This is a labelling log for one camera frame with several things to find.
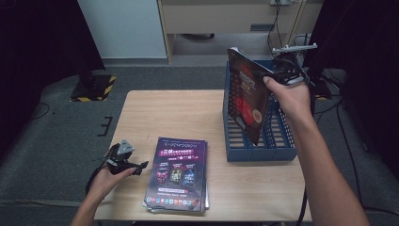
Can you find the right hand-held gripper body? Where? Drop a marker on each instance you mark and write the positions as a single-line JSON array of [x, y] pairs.
[[288, 70]]

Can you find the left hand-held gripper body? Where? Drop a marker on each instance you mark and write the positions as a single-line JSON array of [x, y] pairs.
[[120, 160]]

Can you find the black and red magazine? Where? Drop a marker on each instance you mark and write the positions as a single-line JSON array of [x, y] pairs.
[[244, 100]]

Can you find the purple magazine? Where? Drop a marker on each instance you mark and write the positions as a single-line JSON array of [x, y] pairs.
[[175, 175]]

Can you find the blue file rack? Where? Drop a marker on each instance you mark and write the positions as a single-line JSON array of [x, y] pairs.
[[260, 155]]

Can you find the person's left hand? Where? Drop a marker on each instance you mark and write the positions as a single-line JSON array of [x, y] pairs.
[[103, 185]]

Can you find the person's right hand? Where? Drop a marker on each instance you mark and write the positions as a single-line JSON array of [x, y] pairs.
[[295, 100]]

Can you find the black striped stand base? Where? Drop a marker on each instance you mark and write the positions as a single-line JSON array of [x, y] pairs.
[[324, 91], [94, 89]]

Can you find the white power strip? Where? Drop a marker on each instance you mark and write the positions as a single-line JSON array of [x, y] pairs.
[[280, 2]]

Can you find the black curtain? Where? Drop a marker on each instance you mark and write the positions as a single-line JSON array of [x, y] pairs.
[[37, 47], [379, 28]]

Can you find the white cabinet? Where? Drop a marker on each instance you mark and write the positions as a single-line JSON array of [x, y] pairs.
[[125, 28]]

